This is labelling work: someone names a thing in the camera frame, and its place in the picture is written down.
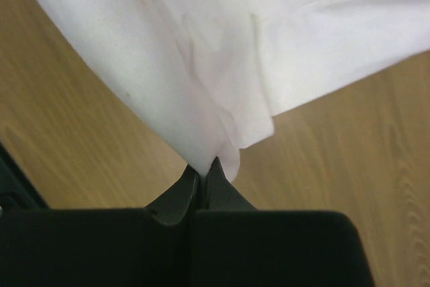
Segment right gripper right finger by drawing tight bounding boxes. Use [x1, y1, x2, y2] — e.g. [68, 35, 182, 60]
[193, 160, 374, 286]

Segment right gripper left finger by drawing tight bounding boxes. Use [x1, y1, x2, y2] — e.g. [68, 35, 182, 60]
[1, 167, 199, 286]

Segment white t-shirt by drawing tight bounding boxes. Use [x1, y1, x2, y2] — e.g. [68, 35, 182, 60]
[37, 0, 429, 180]

